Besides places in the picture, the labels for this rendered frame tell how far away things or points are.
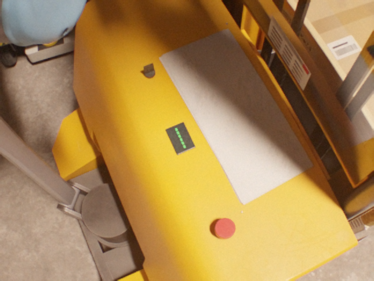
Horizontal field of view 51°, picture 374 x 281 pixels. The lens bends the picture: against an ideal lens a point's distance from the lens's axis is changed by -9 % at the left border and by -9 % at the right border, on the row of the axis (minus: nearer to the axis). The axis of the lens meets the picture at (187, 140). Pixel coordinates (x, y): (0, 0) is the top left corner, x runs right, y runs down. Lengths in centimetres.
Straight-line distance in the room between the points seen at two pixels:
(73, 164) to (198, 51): 70
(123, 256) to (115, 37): 74
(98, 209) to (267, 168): 63
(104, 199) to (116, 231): 11
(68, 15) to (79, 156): 114
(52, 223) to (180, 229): 106
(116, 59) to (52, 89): 109
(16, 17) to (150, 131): 59
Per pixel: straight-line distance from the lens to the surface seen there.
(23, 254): 185
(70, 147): 150
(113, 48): 99
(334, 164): 127
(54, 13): 35
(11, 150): 94
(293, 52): 84
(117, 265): 143
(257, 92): 91
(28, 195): 189
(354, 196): 81
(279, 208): 84
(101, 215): 131
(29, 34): 34
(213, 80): 92
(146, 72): 92
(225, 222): 78
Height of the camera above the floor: 170
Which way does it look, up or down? 69 degrees down
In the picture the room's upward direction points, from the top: 4 degrees counter-clockwise
